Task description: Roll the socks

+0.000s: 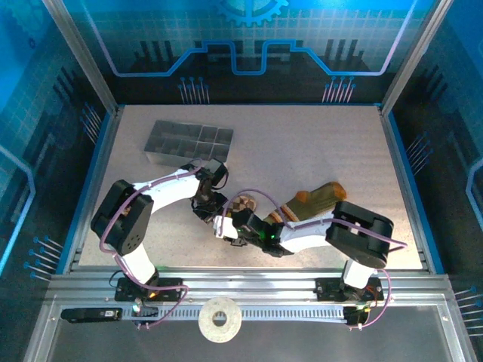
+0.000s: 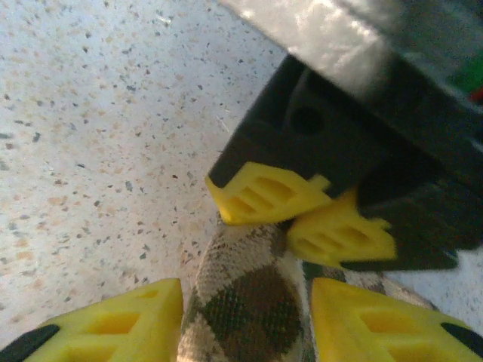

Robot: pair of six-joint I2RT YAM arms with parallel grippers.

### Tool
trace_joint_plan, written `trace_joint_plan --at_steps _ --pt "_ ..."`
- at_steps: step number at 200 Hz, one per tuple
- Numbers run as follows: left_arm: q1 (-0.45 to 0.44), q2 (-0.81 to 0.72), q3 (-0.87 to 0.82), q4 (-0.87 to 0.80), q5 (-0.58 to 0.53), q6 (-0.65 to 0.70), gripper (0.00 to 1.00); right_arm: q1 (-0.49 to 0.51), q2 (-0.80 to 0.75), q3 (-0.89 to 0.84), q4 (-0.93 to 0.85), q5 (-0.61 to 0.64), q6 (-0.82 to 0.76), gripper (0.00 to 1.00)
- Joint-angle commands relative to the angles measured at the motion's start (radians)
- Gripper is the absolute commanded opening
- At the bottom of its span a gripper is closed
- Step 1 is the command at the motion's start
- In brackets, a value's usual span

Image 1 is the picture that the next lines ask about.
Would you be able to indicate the brown patterned sock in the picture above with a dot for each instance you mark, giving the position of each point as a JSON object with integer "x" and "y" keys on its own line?
{"x": 245, "y": 201}

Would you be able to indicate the olive orange striped sock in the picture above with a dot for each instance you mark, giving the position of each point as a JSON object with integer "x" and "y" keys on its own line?
{"x": 317, "y": 200}

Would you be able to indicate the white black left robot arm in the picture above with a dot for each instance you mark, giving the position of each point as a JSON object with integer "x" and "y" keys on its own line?
{"x": 170, "y": 192}

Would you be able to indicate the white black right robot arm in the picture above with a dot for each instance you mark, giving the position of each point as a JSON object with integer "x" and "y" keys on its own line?
{"x": 305, "y": 234}

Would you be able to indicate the white tape roll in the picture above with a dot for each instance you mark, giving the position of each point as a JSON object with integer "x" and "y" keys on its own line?
{"x": 211, "y": 324}

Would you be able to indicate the grey divided organizer box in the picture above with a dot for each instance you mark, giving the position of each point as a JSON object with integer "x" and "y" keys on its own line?
{"x": 181, "y": 141}

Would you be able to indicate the black adapter box with light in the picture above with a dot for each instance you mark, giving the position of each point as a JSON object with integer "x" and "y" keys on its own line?
{"x": 149, "y": 311}
{"x": 354, "y": 315}

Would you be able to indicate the flat black device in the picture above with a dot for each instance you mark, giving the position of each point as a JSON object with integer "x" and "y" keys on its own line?
{"x": 87, "y": 315}

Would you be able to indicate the aluminium front rail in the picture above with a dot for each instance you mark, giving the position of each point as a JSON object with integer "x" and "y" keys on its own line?
{"x": 249, "y": 286}

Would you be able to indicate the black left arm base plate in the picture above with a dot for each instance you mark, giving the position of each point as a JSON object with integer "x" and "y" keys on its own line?
{"x": 170, "y": 292}

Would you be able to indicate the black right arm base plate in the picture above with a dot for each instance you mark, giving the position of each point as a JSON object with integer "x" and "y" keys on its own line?
{"x": 328, "y": 288}

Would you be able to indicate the aluminium table side rail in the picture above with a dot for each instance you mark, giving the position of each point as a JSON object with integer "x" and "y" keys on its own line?
{"x": 105, "y": 151}
{"x": 396, "y": 151}

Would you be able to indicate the aluminium frame post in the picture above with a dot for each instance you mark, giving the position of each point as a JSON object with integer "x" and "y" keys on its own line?
{"x": 83, "y": 56}
{"x": 415, "y": 56}

